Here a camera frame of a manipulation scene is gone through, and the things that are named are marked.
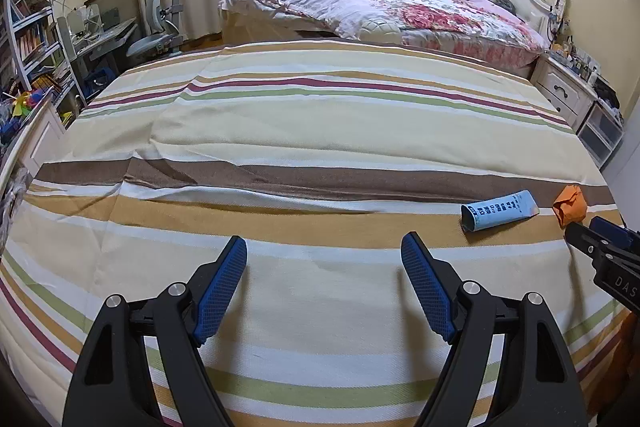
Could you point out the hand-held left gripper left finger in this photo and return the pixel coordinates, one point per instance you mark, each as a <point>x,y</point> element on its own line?
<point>222,277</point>

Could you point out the floral quilt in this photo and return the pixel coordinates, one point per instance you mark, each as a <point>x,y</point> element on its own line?
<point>390,7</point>

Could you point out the striped bed sheet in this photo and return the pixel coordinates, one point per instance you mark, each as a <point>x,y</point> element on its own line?
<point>320,132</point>

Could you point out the colourful toys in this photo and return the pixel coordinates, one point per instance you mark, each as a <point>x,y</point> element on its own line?
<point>22,103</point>

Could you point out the dark small bag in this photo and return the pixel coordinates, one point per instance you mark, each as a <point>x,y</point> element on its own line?
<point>502,0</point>

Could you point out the light blue tube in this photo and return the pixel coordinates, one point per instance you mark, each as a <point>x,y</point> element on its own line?
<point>500,209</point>

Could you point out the white low cabinet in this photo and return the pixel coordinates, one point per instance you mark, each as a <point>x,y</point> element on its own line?
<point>37,142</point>

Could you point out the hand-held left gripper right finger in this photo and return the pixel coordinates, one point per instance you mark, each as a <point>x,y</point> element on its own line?
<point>427,282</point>

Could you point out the white nightstand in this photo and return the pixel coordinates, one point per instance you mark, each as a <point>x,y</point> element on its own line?
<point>562,92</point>

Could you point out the orange paper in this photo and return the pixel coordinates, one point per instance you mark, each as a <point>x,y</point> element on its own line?
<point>570,204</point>

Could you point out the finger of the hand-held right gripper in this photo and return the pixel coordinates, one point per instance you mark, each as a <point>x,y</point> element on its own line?
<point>611,228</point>
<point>580,234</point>

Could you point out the grey study desk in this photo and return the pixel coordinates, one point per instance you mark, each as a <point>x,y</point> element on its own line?
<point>102,42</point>

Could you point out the cluster of small bottles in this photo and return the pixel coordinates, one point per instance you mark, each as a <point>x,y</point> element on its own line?
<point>575,52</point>

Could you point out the dark clothes pile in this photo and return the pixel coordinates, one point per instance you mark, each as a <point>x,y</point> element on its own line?
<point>607,92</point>

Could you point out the white bookshelf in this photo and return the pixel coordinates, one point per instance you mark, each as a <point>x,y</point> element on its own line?
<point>35,32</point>

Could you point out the grey desk chair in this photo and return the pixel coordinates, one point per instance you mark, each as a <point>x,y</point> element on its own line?
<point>157,27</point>

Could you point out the blue stool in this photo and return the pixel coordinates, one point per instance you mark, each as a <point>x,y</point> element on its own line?
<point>98,82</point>

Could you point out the clear plastic drawer unit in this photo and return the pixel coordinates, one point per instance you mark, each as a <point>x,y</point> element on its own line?
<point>600,132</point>

